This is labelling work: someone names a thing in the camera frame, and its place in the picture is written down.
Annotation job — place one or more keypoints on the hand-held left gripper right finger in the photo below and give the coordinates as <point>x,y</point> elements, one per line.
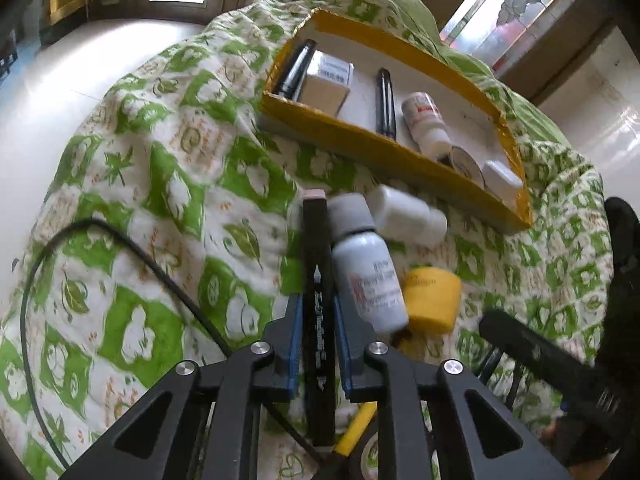
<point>342,350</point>

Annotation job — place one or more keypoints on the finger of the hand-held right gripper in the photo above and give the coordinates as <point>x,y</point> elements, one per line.
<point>540,355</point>

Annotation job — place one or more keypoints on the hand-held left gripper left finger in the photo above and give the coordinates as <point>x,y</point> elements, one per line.
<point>295,350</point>

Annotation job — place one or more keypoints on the slim black marker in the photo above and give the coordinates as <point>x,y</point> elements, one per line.
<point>319,285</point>

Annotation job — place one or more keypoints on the grey-capped white bottle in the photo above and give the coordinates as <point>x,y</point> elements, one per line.
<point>365,275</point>

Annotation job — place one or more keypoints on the yellow and black pen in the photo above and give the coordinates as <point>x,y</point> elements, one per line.
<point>357,427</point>

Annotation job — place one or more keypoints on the yellow round jar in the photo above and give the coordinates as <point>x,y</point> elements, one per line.
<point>432,295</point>

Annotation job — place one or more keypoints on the black tape roll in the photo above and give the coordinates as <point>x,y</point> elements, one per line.
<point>367,455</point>

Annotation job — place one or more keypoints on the white pill bottle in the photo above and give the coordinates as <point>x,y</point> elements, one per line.
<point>410,215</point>

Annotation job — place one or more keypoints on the small white container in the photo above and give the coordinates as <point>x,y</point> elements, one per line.
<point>501,180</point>

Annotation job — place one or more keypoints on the small round tin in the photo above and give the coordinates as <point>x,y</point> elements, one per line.
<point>465,167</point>

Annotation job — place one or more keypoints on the red-label small white bottle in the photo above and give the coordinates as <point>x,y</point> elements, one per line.
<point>425,120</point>

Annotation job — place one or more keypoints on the small cardboard box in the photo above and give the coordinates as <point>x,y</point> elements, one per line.
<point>325,85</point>

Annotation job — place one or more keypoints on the yellow-rimmed cardboard tray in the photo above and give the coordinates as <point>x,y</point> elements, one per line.
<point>365,57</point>

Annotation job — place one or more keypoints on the green patterned blanket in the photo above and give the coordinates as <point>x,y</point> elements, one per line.
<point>175,195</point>

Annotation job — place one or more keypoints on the stained glass window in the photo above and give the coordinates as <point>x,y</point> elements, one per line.
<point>515,10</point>

